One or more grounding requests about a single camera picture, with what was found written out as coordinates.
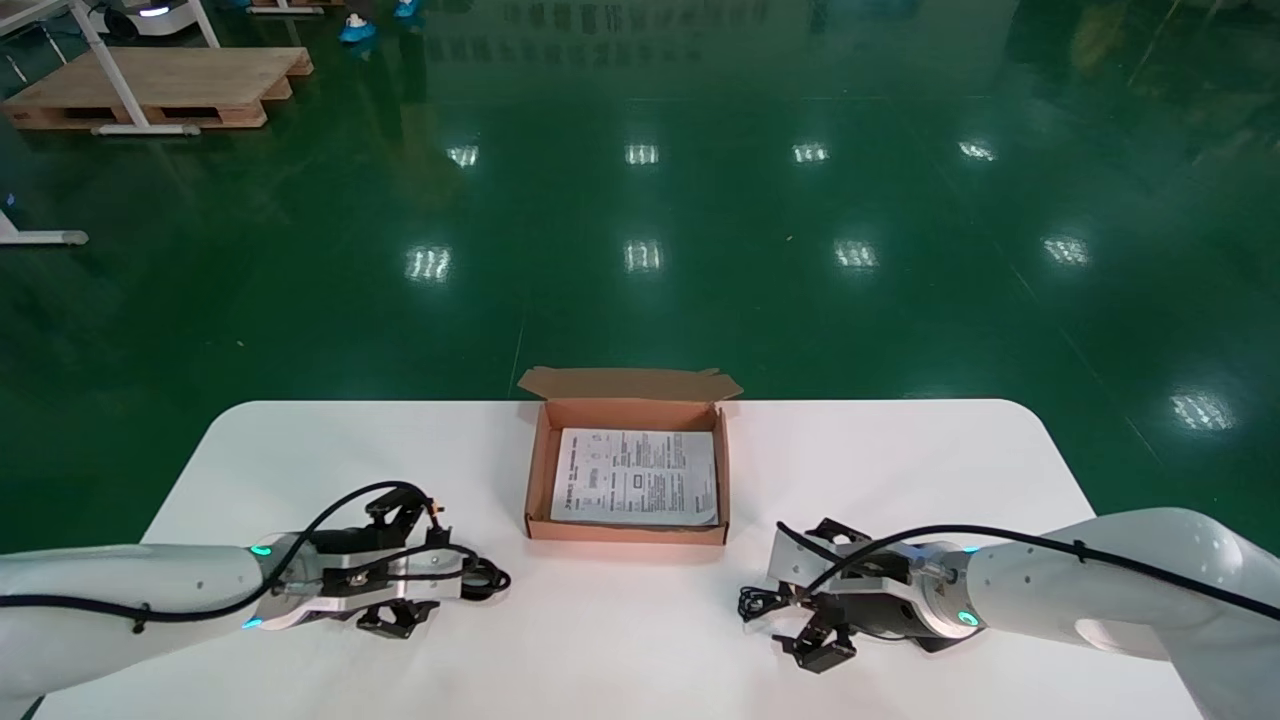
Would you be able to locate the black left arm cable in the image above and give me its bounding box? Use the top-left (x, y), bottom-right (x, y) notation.
top-left (0, 480), bottom-right (483, 633)

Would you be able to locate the open brown cardboard box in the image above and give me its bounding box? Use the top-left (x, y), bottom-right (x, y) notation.
top-left (516, 366), bottom-right (745, 547)

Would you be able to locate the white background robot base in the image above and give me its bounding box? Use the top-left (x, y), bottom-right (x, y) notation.
top-left (88, 0), bottom-right (203, 39)

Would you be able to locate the thin black earphone wire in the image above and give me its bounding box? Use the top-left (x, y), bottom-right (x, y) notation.
top-left (736, 584), bottom-right (813, 627)

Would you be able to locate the printed white instruction sheet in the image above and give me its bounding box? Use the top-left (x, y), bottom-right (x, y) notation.
top-left (550, 428), bottom-right (721, 527)

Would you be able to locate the white metal table frame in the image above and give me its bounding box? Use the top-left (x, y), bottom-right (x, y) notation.
top-left (0, 0), bottom-right (221, 137)

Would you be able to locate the large wooden pallet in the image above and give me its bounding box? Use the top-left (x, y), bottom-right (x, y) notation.
top-left (0, 46), bottom-right (315, 132)

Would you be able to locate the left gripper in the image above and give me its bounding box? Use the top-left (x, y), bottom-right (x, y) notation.
top-left (245, 495), bottom-right (473, 641)

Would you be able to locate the white metal floor foot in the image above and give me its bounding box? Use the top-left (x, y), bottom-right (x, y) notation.
top-left (0, 212), bottom-right (89, 247)

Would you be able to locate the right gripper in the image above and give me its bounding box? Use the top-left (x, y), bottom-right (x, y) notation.
top-left (766, 517), bottom-right (987, 674)

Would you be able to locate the thick black power cable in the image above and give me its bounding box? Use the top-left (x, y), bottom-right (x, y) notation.
top-left (440, 558), bottom-right (513, 603)

